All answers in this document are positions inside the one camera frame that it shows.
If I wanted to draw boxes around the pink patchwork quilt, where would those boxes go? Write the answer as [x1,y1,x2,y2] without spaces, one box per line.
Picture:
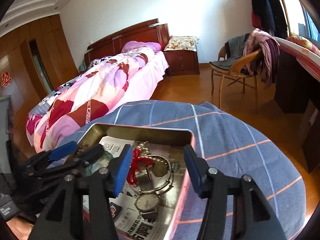
[26,47,156,153]

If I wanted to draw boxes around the blue plaid tablecloth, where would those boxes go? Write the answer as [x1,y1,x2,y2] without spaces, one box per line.
[56,100,307,240]

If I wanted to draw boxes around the grey garment on chair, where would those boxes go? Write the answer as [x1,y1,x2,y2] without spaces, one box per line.
[210,33,249,70]

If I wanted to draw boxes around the small pearl necklace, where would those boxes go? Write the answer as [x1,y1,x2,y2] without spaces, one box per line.
[135,141,151,158]

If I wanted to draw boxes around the wicker chair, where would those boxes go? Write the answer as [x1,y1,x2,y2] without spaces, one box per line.
[209,49,263,112]

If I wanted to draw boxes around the printed paper in tin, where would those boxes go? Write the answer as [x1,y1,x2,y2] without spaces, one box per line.
[85,136,174,239]

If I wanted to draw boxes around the wooden wardrobe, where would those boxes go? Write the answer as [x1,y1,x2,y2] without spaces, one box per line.
[1,15,78,142]

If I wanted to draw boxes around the green jade bracelet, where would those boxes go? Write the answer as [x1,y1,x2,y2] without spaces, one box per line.
[85,151,115,177]

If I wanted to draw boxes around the floral cushion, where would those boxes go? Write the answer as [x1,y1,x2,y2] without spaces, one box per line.
[164,36,199,51]

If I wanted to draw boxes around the red knot charm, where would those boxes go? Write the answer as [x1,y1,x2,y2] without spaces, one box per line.
[126,148,155,186]

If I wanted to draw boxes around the pink tin box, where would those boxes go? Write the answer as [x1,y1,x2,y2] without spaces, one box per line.
[78,124,195,239]

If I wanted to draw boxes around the silver bangle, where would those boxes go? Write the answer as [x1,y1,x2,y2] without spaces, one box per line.
[130,154,172,194]

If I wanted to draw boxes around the silver wrist watch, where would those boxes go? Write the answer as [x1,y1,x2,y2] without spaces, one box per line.
[135,193,160,222]

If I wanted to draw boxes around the hanging dark coats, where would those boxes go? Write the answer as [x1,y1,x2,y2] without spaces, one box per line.
[252,0,288,39]

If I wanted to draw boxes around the floral pillow on desk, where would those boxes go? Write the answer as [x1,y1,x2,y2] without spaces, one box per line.
[287,35,320,56]

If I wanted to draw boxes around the bed with wooden headboard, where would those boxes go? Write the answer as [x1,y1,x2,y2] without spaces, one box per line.
[25,19,169,152]

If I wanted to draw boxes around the dark desk with bedding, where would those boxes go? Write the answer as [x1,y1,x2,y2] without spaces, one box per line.
[274,38,319,173]

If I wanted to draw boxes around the window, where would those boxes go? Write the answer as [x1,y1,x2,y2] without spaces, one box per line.
[281,0,319,47]

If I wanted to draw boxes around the wooden nightstand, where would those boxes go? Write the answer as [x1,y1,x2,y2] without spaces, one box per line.
[164,50,200,76]

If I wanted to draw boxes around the mauve garment on chair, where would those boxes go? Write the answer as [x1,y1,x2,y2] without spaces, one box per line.
[243,28,280,89]

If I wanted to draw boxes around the red double happiness sticker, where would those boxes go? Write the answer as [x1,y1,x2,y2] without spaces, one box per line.
[1,72,11,87]

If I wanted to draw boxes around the purple pillow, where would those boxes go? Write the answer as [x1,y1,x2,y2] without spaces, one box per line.
[121,41,162,53]

